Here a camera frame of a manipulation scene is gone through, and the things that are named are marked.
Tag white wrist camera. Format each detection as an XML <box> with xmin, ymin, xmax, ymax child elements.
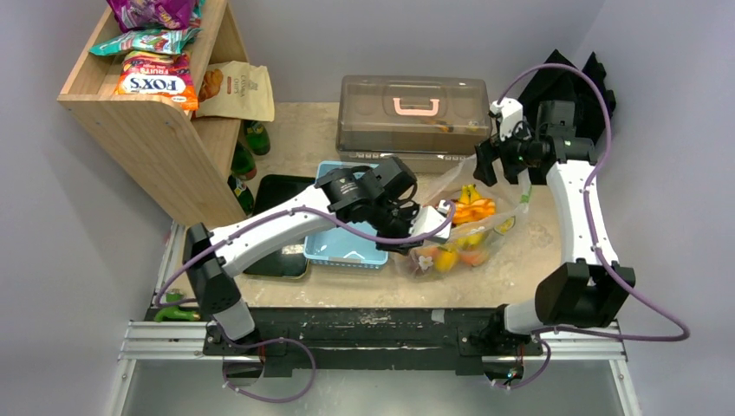
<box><xmin>490</xmin><ymin>98</ymin><xmax>524</xmax><ymax>141</ymax></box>
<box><xmin>409</xmin><ymin>199</ymin><xmax>454</xmax><ymax>244</ymax></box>

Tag smoky clear storage box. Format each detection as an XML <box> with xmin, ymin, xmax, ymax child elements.
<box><xmin>335</xmin><ymin>75</ymin><xmax>491</xmax><ymax>173</ymax></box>

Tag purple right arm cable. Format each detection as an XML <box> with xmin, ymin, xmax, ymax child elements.
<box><xmin>492</xmin><ymin>62</ymin><xmax>692</xmax><ymax>392</ymax></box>

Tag wooden shelf unit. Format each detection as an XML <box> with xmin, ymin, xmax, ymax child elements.
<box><xmin>56</xmin><ymin>0</ymin><xmax>251</xmax><ymax>227</ymax></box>

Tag black fabric tote bag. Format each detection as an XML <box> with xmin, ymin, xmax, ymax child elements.
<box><xmin>513</xmin><ymin>49</ymin><xmax>618</xmax><ymax>186</ymax></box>

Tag beige cassava chips bag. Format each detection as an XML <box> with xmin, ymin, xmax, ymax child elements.
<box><xmin>196</xmin><ymin>61</ymin><xmax>275</xmax><ymax>122</ymax></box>

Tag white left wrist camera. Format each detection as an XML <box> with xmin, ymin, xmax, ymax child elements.
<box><xmin>409</xmin><ymin>199</ymin><xmax>454</xmax><ymax>244</ymax></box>

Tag green glass bottle red label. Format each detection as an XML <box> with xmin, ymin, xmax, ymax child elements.
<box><xmin>231</xmin><ymin>141</ymin><xmax>257</xmax><ymax>181</ymax></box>

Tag light blue plastic basket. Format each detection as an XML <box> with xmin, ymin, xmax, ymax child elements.
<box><xmin>303</xmin><ymin>160</ymin><xmax>388</xmax><ymax>270</ymax></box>

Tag dark green tray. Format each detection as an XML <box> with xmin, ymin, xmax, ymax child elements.
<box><xmin>244</xmin><ymin>173</ymin><xmax>315</xmax><ymax>280</ymax></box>

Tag Fox's candy bag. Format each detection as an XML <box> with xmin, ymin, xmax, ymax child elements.
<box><xmin>114</xmin><ymin>51</ymin><xmax>199</xmax><ymax>111</ymax></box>

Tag yellow banana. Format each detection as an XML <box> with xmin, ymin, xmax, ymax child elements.
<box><xmin>457</xmin><ymin>184</ymin><xmax>483</xmax><ymax>205</ymax></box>

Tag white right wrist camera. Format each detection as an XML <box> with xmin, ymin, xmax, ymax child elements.
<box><xmin>490</xmin><ymin>98</ymin><xmax>524</xmax><ymax>141</ymax></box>

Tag black table front rail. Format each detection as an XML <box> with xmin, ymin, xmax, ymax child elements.
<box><xmin>194</xmin><ymin>307</ymin><xmax>543</xmax><ymax>377</ymax></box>

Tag orange twisted bread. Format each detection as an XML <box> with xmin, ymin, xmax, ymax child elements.
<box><xmin>452</xmin><ymin>198</ymin><xmax>496</xmax><ymax>226</ymax></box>

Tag clear plastic grocery bag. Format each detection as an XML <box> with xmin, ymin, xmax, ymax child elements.
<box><xmin>393</xmin><ymin>156</ymin><xmax>532</xmax><ymax>279</ymax></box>

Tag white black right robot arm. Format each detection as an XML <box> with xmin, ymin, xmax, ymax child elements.
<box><xmin>473</xmin><ymin>98</ymin><xmax>635</xmax><ymax>353</ymax></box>

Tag teal snack bag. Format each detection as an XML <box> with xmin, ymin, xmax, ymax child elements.
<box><xmin>88</xmin><ymin>28</ymin><xmax>201</xmax><ymax>56</ymax></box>

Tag pink box handle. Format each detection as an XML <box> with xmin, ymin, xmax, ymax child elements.
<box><xmin>393</xmin><ymin>97</ymin><xmax>441</xmax><ymax>117</ymax></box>

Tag aluminium frame rail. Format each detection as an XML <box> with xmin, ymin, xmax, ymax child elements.
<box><xmin>108</xmin><ymin>217</ymin><xmax>641</xmax><ymax>415</ymax></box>

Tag purple snack bag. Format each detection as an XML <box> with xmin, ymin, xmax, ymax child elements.
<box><xmin>107</xmin><ymin>0</ymin><xmax>199</xmax><ymax>33</ymax></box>

